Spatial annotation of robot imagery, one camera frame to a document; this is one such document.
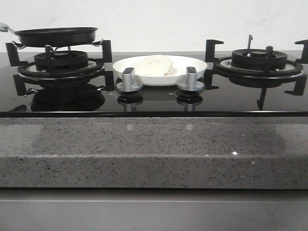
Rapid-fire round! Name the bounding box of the silver right stove knob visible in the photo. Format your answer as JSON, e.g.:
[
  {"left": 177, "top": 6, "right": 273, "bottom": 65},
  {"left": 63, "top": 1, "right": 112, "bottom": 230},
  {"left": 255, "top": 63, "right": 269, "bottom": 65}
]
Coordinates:
[{"left": 177, "top": 66, "right": 205, "bottom": 91}]

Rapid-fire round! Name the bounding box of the wire pan reducer ring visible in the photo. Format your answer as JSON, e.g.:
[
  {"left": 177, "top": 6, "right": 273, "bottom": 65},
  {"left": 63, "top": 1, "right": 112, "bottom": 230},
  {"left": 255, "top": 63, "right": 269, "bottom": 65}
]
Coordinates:
[{"left": 12, "top": 38, "right": 104, "bottom": 54}]

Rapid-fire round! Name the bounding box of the black frying pan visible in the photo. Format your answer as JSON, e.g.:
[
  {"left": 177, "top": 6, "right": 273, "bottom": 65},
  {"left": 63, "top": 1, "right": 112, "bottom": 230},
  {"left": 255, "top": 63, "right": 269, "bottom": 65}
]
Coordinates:
[{"left": 0, "top": 23, "right": 98, "bottom": 47}]

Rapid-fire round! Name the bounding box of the right black pan support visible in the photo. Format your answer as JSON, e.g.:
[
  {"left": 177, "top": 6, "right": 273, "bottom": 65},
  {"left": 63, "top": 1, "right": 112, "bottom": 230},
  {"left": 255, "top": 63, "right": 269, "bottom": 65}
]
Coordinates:
[{"left": 203, "top": 35, "right": 308, "bottom": 110}]

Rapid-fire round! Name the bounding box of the fried egg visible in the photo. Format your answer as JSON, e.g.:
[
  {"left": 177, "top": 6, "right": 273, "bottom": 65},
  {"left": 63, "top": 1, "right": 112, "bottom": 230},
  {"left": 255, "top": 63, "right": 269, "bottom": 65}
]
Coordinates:
[{"left": 130, "top": 55, "right": 173, "bottom": 76}]

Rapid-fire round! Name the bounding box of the left black pan support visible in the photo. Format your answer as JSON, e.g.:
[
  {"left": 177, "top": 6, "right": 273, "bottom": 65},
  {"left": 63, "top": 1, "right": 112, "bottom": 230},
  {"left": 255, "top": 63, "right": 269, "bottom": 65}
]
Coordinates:
[{"left": 6, "top": 39, "right": 112, "bottom": 96}]

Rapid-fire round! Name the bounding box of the black gas burner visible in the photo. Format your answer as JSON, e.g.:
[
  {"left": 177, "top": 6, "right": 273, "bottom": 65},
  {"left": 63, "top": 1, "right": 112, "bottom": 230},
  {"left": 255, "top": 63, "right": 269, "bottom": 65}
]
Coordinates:
[
  {"left": 34, "top": 51, "right": 89, "bottom": 72},
  {"left": 231, "top": 49, "right": 287, "bottom": 71}
]

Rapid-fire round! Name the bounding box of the white ceramic plate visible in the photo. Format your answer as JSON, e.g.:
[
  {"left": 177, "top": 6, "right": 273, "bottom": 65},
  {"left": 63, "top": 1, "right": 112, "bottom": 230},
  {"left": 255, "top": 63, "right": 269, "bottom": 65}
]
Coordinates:
[{"left": 113, "top": 55, "right": 207, "bottom": 86}]

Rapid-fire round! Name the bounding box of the silver stove knob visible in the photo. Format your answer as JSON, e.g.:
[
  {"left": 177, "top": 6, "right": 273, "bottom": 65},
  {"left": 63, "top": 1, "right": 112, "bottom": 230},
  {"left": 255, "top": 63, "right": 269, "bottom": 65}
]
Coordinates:
[
  {"left": 116, "top": 67, "right": 143, "bottom": 92},
  {"left": 177, "top": 66, "right": 205, "bottom": 91}
]

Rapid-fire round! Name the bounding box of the right black gas burner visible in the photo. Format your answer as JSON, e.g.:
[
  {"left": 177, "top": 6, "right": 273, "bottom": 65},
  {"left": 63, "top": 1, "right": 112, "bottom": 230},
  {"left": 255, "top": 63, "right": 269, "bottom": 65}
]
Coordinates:
[{"left": 231, "top": 49, "right": 287, "bottom": 71}]

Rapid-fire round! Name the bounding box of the left black gas burner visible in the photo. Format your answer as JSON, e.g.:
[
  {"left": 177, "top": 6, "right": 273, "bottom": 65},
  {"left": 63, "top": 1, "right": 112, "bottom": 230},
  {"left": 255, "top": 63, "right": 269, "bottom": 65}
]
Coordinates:
[{"left": 34, "top": 51, "right": 89, "bottom": 72}]

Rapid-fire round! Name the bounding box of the silver left stove knob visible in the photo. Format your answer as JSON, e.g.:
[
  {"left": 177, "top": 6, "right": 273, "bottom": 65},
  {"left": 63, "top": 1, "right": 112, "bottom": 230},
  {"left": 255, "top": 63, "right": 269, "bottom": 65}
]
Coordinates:
[{"left": 116, "top": 67, "right": 143, "bottom": 92}]

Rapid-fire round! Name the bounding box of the black glass cooktop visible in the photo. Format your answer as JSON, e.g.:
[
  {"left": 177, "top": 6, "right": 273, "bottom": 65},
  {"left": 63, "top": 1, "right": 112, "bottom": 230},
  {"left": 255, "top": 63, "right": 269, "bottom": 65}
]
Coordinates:
[{"left": 0, "top": 52, "right": 308, "bottom": 117}]

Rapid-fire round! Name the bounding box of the black pan support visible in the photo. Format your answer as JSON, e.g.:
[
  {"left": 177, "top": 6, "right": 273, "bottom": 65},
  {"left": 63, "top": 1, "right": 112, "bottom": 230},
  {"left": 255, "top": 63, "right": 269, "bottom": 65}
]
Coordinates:
[
  {"left": 203, "top": 35, "right": 308, "bottom": 110},
  {"left": 6, "top": 39, "right": 112, "bottom": 96}
]

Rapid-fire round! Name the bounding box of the grey cabinet drawer front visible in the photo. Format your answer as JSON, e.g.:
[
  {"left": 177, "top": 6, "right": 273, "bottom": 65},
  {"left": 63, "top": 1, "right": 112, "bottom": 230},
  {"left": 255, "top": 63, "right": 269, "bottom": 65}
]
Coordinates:
[{"left": 0, "top": 189, "right": 308, "bottom": 231}]

